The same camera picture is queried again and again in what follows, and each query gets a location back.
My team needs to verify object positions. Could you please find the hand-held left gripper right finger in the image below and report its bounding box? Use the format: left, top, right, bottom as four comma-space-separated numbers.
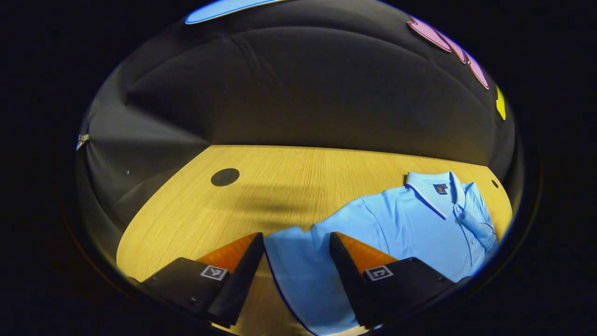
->
329, 231, 472, 329

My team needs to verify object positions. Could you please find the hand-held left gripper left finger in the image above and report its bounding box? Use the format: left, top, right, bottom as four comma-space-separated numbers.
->
126, 232, 265, 329

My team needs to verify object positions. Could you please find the light blue T-shirt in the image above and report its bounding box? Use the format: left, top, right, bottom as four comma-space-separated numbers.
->
264, 171, 499, 336

